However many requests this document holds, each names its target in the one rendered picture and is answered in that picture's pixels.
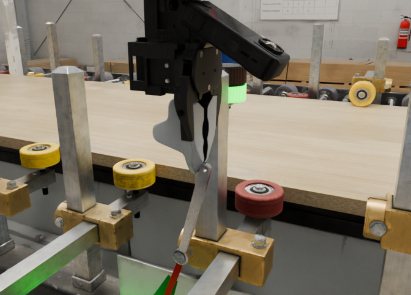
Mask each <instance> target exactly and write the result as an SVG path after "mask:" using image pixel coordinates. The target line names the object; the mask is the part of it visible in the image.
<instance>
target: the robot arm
mask: <svg viewBox="0 0 411 295"><path fill-rule="evenodd" d="M144 28H145V37H137V38H136V41H135V42H128V65H129V77H130V90H132V91H144V92H145V95H157V96H163V95H166V93H167V94H174V98H173V99H172V100H171V101H170V102H169V105H168V118H167V120H165V121H162V122H160V123H158V124H155V125H154V127H153V131H152V133H153V136H154V138H155V140H156V141H157V142H159V143H161V144H163V145H165V146H167V147H169V148H172V149H174V150H177V151H179V152H181V153H182V154H183V155H184V156H185V161H186V163H187V166H188V168H189V170H190V172H191V173H193V174H196V173H197V172H199V169H200V166H201V165H202V164H203V163H204V162H206V161H207V159H208V157H209V153H210V150H211V147H212V143H213V139H214V135H215V129H216V126H217V124H218V117H219V112H220V105H221V95H222V82H221V76H222V70H223V65H222V57H221V52H222V53H224V54H225V55H226V56H228V57H230V58H231V59H232V60H234V61H235V62H236V63H238V64H240V65H241V66H242V67H244V69H245V70H246V71H247V72H249V73H250V74H252V75H253V76H254V77H256V78H258V79H260V80H262V81H269V80H272V79H274V78H276V77H278V76H280V75H281V73H282V72H283V70H284V68H285V67H286V66H287V64H288V62H289V60H290V56H289V55H288V54H287V53H285V52H284V50H283V49H282V48H281V47H280V46H279V45H277V44H276V43H274V42H272V41H271V40H269V39H266V38H263V37H261V36H260V35H259V34H257V33H255V32H254V31H252V30H251V29H250V28H248V27H247V26H245V25H244V24H242V23H241V22H239V21H238V20H236V19H235V18H233V17H232V16H230V15H229V14H227V13H226V12H224V11H223V10H221V9H220V8H218V7H217V6H216V5H214V4H212V3H211V2H210V1H201V0H144ZM133 56H136V76H137V80H134V77H133Z"/></svg>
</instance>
